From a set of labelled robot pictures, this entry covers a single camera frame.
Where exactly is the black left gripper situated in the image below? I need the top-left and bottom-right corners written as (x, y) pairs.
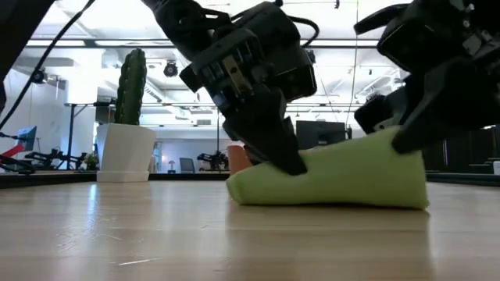
top-left (142, 0), bottom-right (308, 176)

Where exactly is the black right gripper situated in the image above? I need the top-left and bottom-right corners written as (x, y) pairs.
top-left (392, 0), bottom-right (500, 154)

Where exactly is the salmon plastic basket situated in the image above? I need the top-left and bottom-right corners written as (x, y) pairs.
top-left (227, 144), bottom-right (255, 176)

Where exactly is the green microfiber towel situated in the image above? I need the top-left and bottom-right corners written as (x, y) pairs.
top-left (225, 126), bottom-right (430, 211)

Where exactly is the background robot workstation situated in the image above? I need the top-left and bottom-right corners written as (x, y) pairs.
top-left (197, 150), bottom-right (231, 172)

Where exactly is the black partition panel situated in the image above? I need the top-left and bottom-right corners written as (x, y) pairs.
top-left (423, 124), bottom-right (500, 175)

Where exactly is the black flat monitor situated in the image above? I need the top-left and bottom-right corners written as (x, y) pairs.
top-left (295, 119), bottom-right (348, 151)

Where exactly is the white hexagonal plant pot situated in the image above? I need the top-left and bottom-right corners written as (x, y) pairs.
top-left (95, 123), bottom-right (158, 183)

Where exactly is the green cactus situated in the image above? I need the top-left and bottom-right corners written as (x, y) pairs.
top-left (113, 47), bottom-right (148, 126)

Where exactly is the small green plant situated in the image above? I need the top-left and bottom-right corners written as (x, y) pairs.
top-left (83, 153), bottom-right (99, 172)

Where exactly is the long light bar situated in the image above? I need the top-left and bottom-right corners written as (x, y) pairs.
top-left (25, 37), bottom-right (380, 49)

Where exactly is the tilted computer monitor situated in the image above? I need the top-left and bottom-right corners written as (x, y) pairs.
top-left (16, 125), bottom-right (38, 153)

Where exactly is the red slanted bar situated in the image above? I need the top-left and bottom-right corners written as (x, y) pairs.
top-left (0, 143), bottom-right (24, 159)

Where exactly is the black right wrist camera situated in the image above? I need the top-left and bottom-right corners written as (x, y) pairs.
top-left (353, 0), bottom-right (470, 75)

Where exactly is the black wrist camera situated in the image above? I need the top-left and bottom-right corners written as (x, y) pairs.
top-left (353, 0), bottom-right (470, 75)
top-left (241, 0), bottom-right (320, 102)

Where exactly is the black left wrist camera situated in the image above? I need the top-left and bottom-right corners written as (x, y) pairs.
top-left (241, 0), bottom-right (320, 102)

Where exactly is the black hanging cord reel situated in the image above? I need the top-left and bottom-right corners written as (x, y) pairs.
top-left (162, 61), bottom-right (180, 79)
top-left (29, 66), bottom-right (48, 85)

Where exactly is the black background rig frame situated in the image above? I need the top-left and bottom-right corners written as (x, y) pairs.
top-left (64, 101), bottom-right (227, 173)

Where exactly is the black aluminium table frame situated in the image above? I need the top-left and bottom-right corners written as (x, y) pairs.
top-left (0, 170), bottom-right (500, 191)

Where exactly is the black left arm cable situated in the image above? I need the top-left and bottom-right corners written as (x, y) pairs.
top-left (0, 0), bottom-right (97, 132)

